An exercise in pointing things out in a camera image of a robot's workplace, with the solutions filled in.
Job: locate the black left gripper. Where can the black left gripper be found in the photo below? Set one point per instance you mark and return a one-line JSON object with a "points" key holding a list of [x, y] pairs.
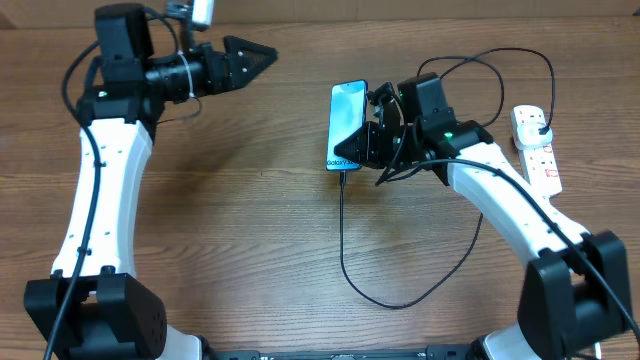
{"points": [[237, 73]]}

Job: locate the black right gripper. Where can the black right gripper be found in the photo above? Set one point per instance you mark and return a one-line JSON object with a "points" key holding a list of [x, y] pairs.
{"points": [[367, 137]]}

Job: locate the blue Galaxy smartphone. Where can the blue Galaxy smartphone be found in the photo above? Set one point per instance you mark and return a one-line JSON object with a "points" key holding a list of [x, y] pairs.
{"points": [[346, 116]]}

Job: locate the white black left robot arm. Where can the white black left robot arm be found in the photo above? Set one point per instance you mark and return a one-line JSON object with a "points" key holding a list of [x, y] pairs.
{"points": [[92, 306]]}

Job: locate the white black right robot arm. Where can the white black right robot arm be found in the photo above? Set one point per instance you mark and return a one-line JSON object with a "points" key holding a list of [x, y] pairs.
{"points": [[576, 290]]}

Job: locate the white charger plug adapter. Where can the white charger plug adapter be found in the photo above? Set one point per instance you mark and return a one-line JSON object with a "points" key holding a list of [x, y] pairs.
{"points": [[529, 137]]}

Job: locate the white power strip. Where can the white power strip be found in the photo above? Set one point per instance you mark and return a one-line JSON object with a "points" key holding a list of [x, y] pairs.
{"points": [[539, 165]]}

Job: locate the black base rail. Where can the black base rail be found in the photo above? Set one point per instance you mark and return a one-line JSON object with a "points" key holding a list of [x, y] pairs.
{"points": [[340, 355]]}

